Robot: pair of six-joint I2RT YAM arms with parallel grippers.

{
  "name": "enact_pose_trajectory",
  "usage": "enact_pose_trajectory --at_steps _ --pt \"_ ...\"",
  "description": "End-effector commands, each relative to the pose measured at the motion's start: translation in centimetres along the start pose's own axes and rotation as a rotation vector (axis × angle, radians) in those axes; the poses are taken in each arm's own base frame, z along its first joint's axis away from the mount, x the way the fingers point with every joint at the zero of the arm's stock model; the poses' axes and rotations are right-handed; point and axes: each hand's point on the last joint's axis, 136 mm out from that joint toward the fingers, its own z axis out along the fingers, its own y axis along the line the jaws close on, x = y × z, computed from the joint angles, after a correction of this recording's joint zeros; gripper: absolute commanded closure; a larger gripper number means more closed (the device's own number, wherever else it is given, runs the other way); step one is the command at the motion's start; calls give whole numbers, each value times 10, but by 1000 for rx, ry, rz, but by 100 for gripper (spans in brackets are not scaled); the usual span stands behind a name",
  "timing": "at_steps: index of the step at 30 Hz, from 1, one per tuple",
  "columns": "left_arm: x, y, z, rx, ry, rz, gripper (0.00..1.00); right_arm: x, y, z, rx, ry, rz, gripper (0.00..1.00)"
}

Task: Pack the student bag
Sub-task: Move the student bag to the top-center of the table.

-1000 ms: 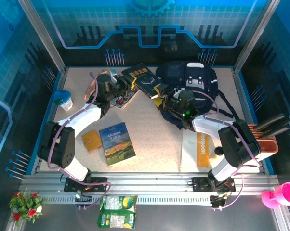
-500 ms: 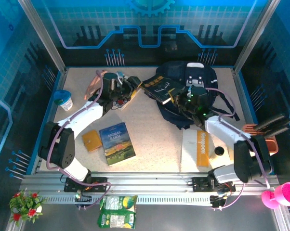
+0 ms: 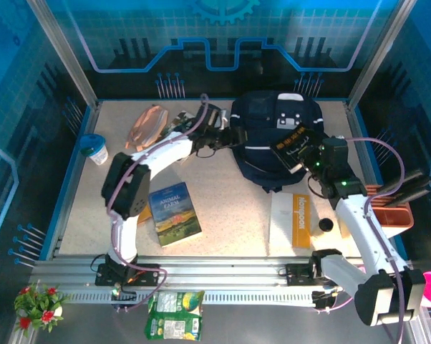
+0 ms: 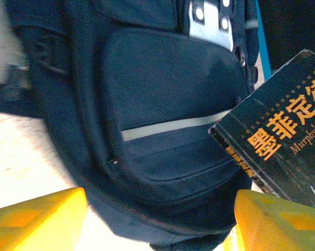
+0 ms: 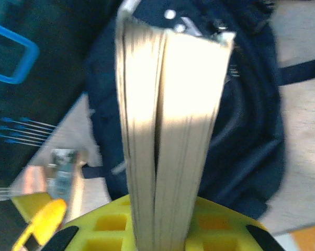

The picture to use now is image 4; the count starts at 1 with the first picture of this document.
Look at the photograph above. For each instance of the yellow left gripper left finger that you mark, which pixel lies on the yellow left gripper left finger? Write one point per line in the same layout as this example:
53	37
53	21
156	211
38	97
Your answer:
29	225

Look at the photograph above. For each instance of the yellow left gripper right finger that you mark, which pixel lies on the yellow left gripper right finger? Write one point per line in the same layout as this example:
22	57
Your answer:
278	225

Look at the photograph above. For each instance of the black book orange title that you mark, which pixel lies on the black book orange title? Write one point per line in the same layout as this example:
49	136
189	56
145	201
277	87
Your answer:
283	130

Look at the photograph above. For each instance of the navy blue backpack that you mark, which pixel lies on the navy blue backpack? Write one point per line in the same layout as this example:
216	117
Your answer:
160	91

